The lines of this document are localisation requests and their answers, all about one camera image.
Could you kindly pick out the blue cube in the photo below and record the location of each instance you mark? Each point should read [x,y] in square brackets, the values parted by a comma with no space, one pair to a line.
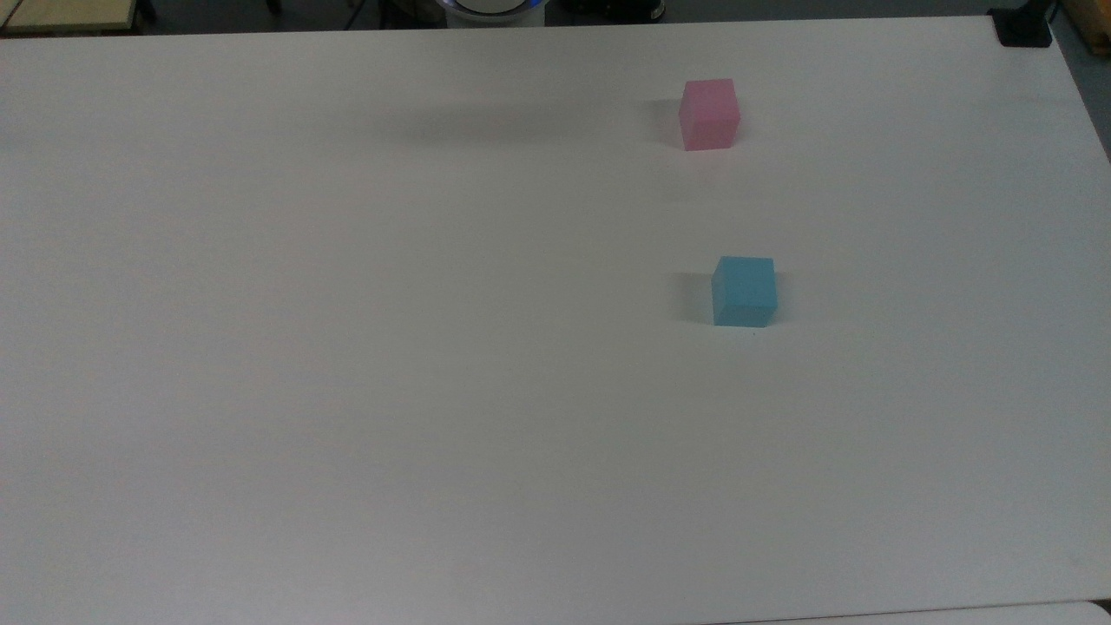
[744,291]

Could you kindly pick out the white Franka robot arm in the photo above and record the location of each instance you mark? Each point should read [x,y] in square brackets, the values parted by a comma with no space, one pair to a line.
[493,9]

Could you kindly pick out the pink cube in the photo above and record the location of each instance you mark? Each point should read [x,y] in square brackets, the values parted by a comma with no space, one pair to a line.
[709,113]

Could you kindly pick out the dark equipment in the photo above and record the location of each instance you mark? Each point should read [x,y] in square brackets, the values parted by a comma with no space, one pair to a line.
[612,9]

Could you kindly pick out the black table clamp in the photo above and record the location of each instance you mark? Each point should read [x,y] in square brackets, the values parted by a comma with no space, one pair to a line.
[1022,28]

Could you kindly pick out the light wooden furniture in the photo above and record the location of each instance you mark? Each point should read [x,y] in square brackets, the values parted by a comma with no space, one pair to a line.
[65,14]

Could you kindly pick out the wooden board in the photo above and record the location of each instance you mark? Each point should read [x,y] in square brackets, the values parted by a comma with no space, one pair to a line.
[1089,22]

